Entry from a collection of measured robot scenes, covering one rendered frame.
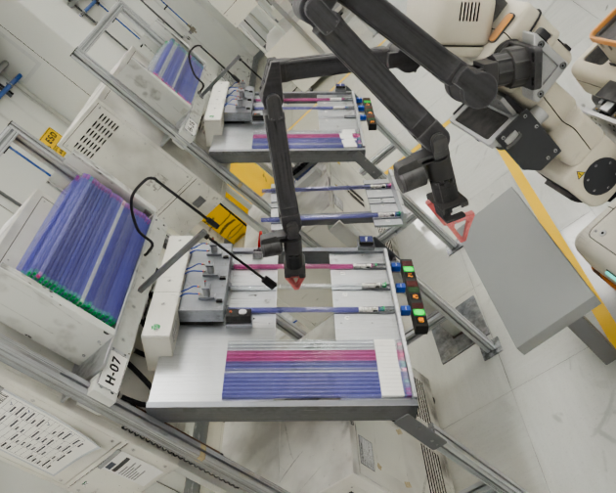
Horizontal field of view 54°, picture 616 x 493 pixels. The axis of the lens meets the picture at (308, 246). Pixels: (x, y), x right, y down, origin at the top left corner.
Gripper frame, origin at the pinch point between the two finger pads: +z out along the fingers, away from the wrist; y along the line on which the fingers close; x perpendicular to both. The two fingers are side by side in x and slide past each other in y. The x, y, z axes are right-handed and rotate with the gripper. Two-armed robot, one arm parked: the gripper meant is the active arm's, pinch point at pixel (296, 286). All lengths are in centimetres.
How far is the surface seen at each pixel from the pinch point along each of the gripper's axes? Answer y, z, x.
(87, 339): 38, -18, -54
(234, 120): -129, -1, -29
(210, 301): 12.7, -6.6, -25.7
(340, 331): 20.0, 1.9, 13.0
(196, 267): -4.2, -7.0, -32.1
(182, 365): 32.7, -1.0, -32.6
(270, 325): 17.0, 0.6, -8.2
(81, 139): -99, -10, -94
